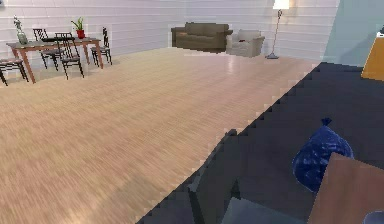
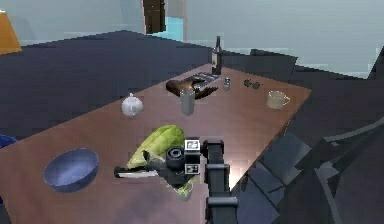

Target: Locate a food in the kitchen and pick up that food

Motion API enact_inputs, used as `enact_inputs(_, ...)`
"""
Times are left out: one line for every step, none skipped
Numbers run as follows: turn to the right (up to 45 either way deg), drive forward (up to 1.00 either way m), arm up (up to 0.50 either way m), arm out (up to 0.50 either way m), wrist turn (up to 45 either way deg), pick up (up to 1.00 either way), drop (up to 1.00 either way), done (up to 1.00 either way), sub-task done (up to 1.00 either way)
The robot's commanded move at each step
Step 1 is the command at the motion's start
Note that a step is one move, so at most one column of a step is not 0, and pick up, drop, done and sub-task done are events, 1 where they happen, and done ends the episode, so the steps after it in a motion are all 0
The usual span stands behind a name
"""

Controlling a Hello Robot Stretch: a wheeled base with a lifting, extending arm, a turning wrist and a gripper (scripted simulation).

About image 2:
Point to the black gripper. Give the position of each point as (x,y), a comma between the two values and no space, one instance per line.
(175,160)

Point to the blue bowl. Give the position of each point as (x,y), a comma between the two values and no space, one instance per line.
(71,170)

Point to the green lettuce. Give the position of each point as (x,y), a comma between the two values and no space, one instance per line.
(160,141)

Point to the black round glasses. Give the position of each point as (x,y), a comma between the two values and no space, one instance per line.
(251,83)

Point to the dark brown curved object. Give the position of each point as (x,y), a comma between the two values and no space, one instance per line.
(181,86)

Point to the brown wooden table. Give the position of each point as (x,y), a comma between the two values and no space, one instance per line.
(233,126)

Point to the cream mug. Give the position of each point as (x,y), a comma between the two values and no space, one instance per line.
(276,99)

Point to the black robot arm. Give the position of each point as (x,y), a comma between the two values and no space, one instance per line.
(216,173)

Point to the dark grey chair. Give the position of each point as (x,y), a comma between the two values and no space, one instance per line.
(333,173)

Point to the small grey salt shaker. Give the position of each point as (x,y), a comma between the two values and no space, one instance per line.
(227,84)

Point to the grey metal cup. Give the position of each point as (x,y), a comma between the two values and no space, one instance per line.
(187,100)

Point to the blue round object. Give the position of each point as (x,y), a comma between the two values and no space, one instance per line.
(5,140)

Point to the orange lamp shade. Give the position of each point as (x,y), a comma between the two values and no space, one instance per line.
(7,33)

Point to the dark brown door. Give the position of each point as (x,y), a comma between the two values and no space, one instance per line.
(154,15)

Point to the grey striped book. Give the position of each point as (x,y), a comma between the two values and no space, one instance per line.
(206,79)

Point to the dark wine bottle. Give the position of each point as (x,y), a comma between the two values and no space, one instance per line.
(217,56)

